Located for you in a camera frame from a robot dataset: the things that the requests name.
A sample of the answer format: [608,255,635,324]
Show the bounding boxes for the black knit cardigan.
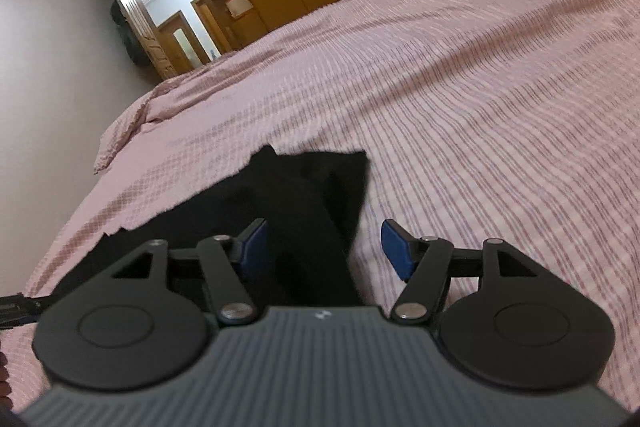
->
[54,145,369,307]

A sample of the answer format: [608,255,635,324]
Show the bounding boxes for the dark clothes hanging on door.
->
[110,0,151,68]

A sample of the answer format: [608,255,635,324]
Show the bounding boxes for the person's left hand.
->
[0,352,13,410]

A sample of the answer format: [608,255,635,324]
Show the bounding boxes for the pink checked bed cover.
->
[26,0,639,407]

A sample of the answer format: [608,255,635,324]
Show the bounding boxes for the open wooden door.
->
[117,0,178,80]

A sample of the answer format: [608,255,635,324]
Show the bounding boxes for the white red box on shelf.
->
[224,0,254,20]

